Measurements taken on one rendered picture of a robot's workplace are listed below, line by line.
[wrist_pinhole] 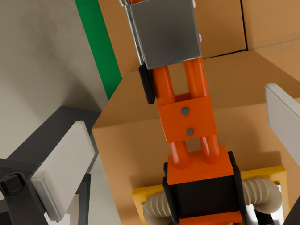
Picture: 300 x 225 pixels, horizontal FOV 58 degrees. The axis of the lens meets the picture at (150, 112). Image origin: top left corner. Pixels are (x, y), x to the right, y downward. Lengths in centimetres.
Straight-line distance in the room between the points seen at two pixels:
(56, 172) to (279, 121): 13
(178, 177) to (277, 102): 20
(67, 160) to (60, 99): 144
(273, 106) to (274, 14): 72
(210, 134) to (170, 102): 6
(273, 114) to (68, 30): 137
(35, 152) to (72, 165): 103
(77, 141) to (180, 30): 16
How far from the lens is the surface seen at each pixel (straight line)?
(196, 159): 37
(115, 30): 87
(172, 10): 29
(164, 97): 31
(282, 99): 17
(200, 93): 31
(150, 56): 30
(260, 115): 51
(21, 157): 119
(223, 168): 35
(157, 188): 54
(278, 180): 55
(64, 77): 156
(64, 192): 17
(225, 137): 51
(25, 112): 174
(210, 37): 86
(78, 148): 19
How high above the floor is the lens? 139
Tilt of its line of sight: 66 degrees down
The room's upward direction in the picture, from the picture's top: 168 degrees counter-clockwise
